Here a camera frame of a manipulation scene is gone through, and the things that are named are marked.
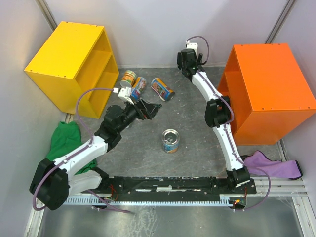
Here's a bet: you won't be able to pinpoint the tall orange blue can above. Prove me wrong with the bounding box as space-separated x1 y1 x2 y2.
151 78 175 101

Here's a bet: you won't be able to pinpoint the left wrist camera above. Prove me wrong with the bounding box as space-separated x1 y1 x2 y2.
113 87 134 105

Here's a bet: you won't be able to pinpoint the green cloth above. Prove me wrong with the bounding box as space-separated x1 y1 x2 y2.
46 121 82 161

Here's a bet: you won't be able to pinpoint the orange label can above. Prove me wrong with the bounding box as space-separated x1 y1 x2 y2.
120 70 137 87

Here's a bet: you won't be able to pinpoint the blue can pull tab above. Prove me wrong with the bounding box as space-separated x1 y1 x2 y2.
162 129 180 154

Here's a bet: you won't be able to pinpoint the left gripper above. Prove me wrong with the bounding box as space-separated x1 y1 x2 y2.
117 97 162 133

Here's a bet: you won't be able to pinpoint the tall blue red can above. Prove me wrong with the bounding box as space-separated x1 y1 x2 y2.
130 77 147 100

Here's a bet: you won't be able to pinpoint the purple cloth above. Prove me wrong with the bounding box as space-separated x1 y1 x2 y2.
241 151 303 180

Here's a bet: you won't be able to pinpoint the orange shelf cabinet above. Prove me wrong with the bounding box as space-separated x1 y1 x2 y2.
218 43 316 146

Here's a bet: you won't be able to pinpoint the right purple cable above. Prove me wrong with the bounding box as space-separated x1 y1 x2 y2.
185 36 272 212

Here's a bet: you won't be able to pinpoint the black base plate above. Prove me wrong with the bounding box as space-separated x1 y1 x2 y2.
93 176 256 202

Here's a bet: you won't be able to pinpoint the blue cable duct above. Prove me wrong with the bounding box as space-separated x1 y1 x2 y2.
64 195 234 206

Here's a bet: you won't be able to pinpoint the yellow shelf cabinet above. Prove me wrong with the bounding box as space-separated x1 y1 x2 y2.
24 21 119 119

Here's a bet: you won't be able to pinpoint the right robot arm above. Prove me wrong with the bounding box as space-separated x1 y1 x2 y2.
177 48 250 193

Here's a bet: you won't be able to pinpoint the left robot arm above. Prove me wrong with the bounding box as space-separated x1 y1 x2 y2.
29 99 162 211

